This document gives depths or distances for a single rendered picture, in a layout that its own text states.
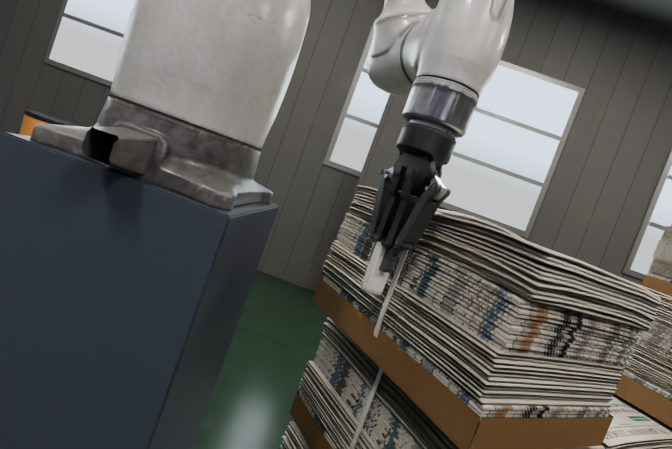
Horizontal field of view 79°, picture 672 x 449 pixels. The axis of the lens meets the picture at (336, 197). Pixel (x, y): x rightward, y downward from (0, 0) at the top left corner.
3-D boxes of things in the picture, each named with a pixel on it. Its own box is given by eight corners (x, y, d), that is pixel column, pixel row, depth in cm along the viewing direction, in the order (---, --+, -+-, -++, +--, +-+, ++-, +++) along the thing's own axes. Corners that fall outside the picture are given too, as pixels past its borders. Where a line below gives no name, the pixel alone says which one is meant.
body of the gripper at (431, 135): (472, 142, 54) (447, 208, 54) (429, 136, 61) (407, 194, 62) (433, 121, 50) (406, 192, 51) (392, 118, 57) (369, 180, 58)
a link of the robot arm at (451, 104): (445, 103, 62) (431, 140, 62) (401, 77, 57) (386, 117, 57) (493, 104, 54) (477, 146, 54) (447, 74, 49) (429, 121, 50)
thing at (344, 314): (311, 298, 74) (319, 276, 74) (423, 318, 88) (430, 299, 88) (356, 344, 60) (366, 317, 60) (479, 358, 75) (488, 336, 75)
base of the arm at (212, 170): (-25, 128, 30) (-1, 56, 30) (139, 153, 52) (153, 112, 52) (206, 215, 29) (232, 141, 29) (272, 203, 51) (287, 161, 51)
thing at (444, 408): (378, 367, 55) (389, 337, 55) (507, 378, 70) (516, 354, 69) (466, 457, 41) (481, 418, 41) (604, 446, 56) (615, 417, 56)
